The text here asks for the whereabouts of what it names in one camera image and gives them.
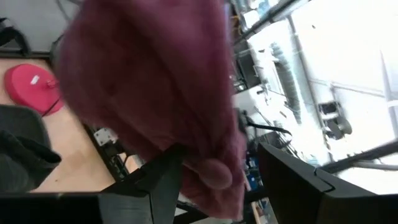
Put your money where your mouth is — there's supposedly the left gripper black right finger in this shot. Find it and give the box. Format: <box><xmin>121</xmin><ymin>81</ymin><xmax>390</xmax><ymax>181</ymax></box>
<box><xmin>257</xmin><ymin>142</ymin><xmax>377</xmax><ymax>224</ymax></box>

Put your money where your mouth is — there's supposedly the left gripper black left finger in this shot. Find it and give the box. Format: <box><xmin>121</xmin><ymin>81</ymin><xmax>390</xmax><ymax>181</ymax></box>
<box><xmin>99</xmin><ymin>144</ymin><xmax>187</xmax><ymax>224</ymax></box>

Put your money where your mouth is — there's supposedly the pink knitted garment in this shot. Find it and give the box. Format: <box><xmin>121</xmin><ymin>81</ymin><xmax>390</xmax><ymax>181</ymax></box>
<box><xmin>57</xmin><ymin>0</ymin><xmax>249</xmax><ymax>222</ymax></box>

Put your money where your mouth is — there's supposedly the dark grey baseball cap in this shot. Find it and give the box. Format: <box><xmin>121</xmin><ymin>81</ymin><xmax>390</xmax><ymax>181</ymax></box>
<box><xmin>0</xmin><ymin>104</ymin><xmax>62</xmax><ymax>193</ymax></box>

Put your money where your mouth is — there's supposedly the red desk lamp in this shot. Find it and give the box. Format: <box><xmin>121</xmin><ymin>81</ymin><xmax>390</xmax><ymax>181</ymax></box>
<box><xmin>3</xmin><ymin>63</ymin><xmax>65</xmax><ymax>116</ymax></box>

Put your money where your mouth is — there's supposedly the black table edge rail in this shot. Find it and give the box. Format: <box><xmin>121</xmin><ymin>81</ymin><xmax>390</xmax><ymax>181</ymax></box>
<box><xmin>83</xmin><ymin>123</ymin><xmax>147</xmax><ymax>183</ymax></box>
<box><xmin>0</xmin><ymin>49</ymin><xmax>52</xmax><ymax>60</ymax></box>

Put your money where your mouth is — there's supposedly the white metal bracket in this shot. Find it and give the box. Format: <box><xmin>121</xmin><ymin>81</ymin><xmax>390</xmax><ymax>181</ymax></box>
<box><xmin>94</xmin><ymin>127</ymin><xmax>118</xmax><ymax>147</ymax></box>

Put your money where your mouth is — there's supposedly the black ceiling cable reel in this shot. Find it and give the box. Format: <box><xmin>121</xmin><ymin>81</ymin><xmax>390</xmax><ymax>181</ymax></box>
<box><xmin>320</xmin><ymin>101</ymin><xmax>354</xmax><ymax>141</ymax></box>

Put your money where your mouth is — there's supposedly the black lamp cable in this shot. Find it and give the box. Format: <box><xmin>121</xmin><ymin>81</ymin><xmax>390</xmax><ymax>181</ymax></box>
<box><xmin>42</xmin><ymin>96</ymin><xmax>62</xmax><ymax>118</ymax></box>

